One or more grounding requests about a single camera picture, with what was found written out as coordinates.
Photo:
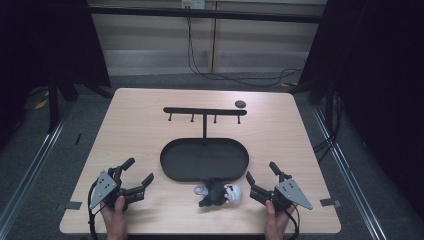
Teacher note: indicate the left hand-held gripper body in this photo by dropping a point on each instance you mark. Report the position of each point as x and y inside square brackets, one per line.
[106, 188]

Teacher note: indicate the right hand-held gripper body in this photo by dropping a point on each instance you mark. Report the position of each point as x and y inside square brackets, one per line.
[293, 193]

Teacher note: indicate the black key rack with tray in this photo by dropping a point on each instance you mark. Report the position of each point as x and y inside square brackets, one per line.
[204, 160]

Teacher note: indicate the person's left hand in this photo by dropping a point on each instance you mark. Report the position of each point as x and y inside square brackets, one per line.
[116, 220]

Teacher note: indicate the person's right hand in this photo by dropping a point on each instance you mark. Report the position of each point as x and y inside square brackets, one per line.
[276, 223]

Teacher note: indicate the grey tape strip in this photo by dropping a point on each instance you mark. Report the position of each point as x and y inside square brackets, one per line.
[330, 202]
[73, 205]

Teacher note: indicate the black floor tape piece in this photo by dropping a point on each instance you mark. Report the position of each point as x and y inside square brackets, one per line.
[78, 139]

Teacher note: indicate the small black round disc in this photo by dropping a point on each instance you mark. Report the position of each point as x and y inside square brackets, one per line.
[240, 104]

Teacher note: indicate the black metal stand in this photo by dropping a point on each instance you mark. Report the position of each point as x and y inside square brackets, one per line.
[53, 103]

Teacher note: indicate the yellow floor tape piece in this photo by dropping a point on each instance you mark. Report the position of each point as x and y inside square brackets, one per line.
[41, 104]

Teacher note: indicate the dark curtain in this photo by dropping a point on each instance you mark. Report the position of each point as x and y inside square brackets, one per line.
[376, 83]
[40, 50]

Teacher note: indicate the black horizontal metal bar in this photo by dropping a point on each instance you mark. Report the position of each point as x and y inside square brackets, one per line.
[206, 14]

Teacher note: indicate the metal floor rail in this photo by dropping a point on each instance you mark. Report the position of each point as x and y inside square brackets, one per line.
[31, 166]
[350, 180]

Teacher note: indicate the white wall socket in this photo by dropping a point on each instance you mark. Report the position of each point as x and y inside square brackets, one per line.
[193, 3]

